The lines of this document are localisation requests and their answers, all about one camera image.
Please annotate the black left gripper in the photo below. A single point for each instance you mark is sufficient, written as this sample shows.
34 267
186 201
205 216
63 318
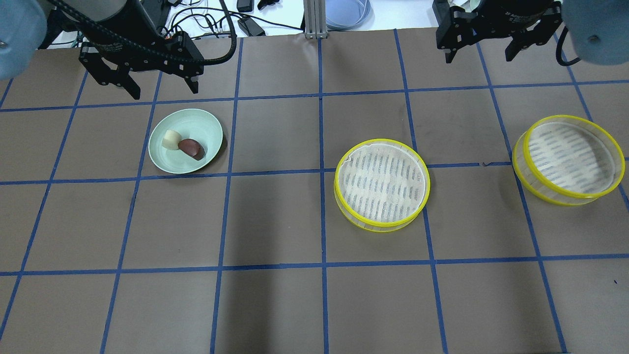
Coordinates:
124 25

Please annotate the black power adapter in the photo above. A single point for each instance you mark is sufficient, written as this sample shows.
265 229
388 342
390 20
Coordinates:
250 27

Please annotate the yellow rimmed steamer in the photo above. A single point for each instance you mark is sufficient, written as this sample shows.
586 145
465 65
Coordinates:
381 185
568 161

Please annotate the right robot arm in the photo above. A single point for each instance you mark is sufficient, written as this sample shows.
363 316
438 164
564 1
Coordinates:
593 31

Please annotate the dark red bun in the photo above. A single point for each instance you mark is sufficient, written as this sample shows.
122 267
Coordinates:
192 148

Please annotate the light blue plate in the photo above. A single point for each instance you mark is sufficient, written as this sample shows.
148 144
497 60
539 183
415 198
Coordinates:
346 14

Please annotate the light green bowl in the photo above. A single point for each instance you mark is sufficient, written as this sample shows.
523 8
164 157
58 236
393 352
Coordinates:
196 124

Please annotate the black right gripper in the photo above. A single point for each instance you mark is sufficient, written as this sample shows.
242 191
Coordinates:
508 11

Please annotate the white steamed bun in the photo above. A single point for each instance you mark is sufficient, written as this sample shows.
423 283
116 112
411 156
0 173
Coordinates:
171 140

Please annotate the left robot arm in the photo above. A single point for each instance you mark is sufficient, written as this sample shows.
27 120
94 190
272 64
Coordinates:
127 41

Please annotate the aluminium frame post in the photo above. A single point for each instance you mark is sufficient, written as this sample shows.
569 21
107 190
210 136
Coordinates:
315 19

